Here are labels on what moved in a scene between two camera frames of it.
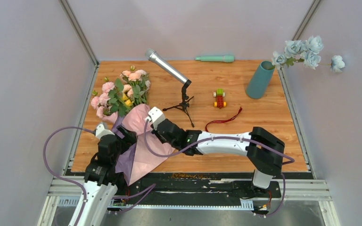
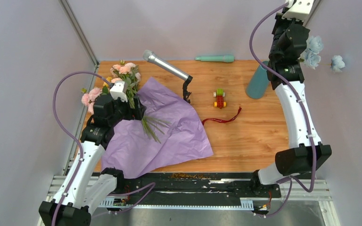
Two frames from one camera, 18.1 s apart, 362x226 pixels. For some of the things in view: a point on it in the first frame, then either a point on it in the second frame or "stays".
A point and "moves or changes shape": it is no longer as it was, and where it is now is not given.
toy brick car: [219, 94] stays
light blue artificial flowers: [307, 52] stays
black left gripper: [129, 138] → [136, 113]
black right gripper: [158, 134] → [280, 20]
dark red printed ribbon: [214, 121] moves or changes shape
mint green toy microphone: [229, 59] stays
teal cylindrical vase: [260, 80] stays
